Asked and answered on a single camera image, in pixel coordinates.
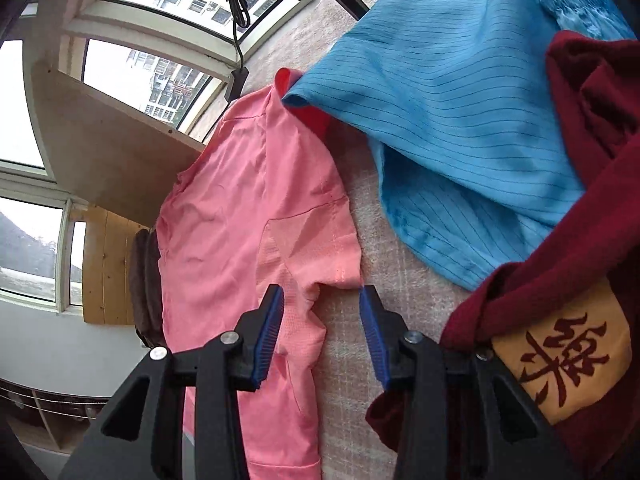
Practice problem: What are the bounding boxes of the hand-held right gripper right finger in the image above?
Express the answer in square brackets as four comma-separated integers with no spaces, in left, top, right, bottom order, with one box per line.
[359,284,578,480]

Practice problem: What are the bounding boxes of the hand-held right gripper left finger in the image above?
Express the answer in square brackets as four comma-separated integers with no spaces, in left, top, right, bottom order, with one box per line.
[57,284,286,480]

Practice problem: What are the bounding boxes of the pink t-shirt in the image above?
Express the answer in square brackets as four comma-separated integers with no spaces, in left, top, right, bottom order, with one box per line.
[155,67,363,480]

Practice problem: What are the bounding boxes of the beige plaid blanket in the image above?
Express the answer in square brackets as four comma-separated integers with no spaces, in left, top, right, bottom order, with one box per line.
[190,0,501,480]

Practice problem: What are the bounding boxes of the dark brown folded garment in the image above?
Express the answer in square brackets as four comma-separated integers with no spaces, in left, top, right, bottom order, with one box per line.
[127,227,166,348]

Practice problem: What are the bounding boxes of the pine wood board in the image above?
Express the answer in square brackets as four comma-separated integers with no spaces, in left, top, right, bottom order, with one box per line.
[81,204,153,327]

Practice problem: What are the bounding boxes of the open shelf cabinet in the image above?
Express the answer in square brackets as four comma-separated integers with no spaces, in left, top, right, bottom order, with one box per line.
[0,377,118,461]

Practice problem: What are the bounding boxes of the grey particle board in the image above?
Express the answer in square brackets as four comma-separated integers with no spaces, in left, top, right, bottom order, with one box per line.
[30,57,208,228]

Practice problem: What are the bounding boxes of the blue striped garment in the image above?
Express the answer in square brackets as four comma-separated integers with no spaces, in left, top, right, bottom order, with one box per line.
[282,0,640,293]

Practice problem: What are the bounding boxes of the apartment buildings outside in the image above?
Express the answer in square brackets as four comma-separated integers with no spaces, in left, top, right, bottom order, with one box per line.
[127,0,281,123]

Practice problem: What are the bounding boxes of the dark red garment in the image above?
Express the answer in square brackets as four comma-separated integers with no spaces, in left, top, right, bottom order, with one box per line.
[365,30,640,480]

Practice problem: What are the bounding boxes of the white framed window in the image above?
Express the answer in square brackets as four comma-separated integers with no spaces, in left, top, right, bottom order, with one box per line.
[0,0,381,311]

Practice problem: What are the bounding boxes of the black cable with adapter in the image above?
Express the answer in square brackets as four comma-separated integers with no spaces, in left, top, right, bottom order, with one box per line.
[196,0,252,103]

